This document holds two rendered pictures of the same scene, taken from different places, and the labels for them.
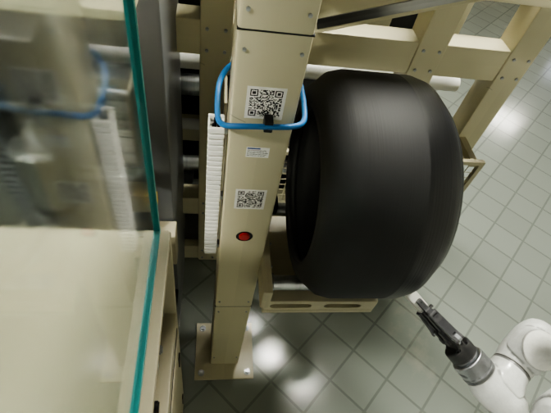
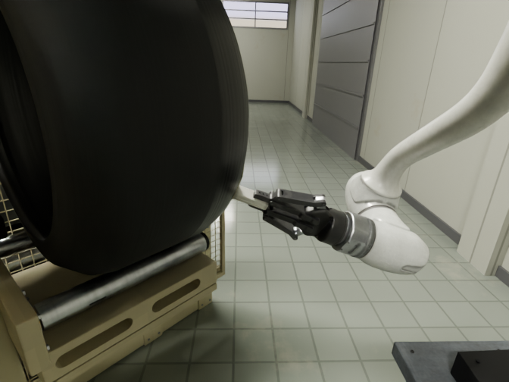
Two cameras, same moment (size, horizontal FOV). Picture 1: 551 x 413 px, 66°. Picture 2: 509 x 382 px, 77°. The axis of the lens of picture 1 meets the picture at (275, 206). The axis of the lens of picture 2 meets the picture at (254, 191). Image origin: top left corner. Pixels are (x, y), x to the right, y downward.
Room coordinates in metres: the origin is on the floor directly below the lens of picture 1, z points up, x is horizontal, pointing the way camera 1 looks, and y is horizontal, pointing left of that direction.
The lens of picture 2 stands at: (0.12, -0.10, 1.29)
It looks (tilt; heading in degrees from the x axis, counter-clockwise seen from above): 22 degrees down; 325
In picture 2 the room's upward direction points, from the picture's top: 2 degrees clockwise
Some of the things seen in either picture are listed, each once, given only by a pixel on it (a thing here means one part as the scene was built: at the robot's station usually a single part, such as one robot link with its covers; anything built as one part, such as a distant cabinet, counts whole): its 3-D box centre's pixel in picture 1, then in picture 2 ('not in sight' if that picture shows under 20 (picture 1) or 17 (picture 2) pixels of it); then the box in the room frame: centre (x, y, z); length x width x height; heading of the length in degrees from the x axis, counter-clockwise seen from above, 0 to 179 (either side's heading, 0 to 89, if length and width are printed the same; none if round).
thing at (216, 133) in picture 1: (215, 194); not in sight; (0.67, 0.16, 1.19); 0.05 x 0.04 x 0.48; 14
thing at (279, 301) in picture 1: (318, 292); (135, 301); (0.67, -0.20, 0.83); 0.36 x 0.09 x 0.06; 104
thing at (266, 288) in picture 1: (263, 242); (0, 283); (0.76, 0.01, 0.90); 0.40 x 0.03 x 0.10; 14
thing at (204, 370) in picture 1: (224, 349); not in sight; (0.72, 0.08, 0.01); 0.27 x 0.27 x 0.02; 14
